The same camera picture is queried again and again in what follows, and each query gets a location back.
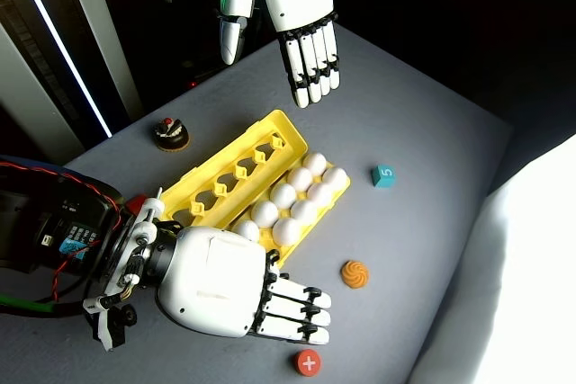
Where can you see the teal number cube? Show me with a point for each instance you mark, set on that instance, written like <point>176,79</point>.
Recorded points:
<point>384,176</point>

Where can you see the orange swirl cookie toy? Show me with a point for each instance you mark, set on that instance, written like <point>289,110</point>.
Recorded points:
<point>355,274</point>

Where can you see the grey table cloth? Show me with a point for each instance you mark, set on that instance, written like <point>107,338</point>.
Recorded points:
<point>405,244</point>

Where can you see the white post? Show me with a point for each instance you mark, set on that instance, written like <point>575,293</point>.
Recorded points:
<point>108,33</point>

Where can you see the yellow egg box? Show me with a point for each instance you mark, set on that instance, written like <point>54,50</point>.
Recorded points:
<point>279,132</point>

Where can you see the grey panel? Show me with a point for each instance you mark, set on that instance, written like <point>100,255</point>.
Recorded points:
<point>31,105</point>

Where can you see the white cloth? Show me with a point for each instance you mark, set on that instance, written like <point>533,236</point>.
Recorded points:
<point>517,267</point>

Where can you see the white light strip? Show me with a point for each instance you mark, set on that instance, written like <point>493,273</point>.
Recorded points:
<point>63,47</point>

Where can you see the white toy egg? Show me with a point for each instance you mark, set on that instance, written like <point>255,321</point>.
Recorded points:
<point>246,230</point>
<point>286,231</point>
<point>283,195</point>
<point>300,178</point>
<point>315,163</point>
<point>304,211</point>
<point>335,177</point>
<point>320,193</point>
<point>265,214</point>

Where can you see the red plus sign disc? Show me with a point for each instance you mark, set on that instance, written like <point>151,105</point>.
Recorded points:
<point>308,363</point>

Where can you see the chocolate cake toy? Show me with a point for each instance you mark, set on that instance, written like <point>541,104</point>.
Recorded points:
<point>171,136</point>

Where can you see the red block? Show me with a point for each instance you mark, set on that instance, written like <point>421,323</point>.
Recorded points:
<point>136,202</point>

